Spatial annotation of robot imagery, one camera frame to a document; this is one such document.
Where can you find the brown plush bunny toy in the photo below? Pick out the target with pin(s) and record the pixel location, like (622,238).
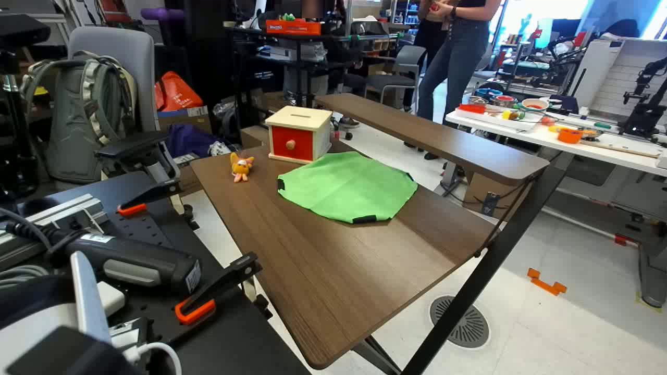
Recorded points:
(241,168)

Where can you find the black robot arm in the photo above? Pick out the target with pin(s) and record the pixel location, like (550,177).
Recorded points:
(642,112)

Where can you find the green cloth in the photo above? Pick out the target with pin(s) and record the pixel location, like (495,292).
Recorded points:
(346,188)

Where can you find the wooden coin box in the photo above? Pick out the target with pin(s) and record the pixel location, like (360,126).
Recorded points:
(298,117)

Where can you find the brown raised desk shelf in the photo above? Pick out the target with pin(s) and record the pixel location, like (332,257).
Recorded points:
(429,137)

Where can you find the grey chair with metal legs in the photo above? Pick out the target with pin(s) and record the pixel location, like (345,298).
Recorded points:
(399,79)

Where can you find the cardboard box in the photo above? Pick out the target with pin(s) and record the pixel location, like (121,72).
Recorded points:
(487,195)

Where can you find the purple cloth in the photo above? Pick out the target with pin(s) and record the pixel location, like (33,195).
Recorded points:
(189,139)

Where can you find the small red tray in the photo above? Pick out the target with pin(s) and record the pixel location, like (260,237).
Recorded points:
(471,110)

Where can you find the orange bin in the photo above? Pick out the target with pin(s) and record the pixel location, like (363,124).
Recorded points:
(293,28)

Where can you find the black slanted table leg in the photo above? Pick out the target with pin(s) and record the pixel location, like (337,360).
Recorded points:
(487,272)

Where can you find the person in blue jeans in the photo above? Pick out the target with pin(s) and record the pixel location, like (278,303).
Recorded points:
(460,60)

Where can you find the orange bag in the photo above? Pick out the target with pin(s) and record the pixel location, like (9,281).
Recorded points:
(177,94)

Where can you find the round floor drain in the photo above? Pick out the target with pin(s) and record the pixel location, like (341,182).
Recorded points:
(460,322)

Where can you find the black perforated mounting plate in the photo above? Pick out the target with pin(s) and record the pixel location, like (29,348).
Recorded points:
(222,346)

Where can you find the black grey handheld device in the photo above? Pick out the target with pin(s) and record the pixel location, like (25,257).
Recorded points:
(132,263)

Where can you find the small orange container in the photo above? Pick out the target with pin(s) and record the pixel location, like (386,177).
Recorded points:
(567,137)

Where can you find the grey office chair with armrest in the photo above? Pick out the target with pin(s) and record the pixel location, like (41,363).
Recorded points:
(125,49)

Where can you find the grey backpack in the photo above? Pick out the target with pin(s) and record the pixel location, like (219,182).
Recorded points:
(75,117)

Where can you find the white work table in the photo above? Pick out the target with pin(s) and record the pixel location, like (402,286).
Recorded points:
(625,158)

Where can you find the white board rack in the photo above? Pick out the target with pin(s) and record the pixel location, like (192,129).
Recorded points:
(618,75)

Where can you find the grey table leg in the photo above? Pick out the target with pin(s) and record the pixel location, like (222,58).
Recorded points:
(650,272)

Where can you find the white grey bracket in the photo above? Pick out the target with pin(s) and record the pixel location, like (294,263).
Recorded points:
(85,298)

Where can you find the aluminium rail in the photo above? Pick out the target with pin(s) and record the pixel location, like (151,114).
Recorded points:
(48,216)

